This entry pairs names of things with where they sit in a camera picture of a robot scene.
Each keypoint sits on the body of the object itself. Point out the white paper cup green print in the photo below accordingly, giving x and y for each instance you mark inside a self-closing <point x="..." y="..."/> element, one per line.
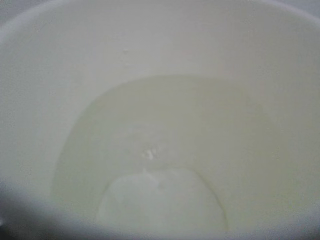
<point x="160" y="120"/>

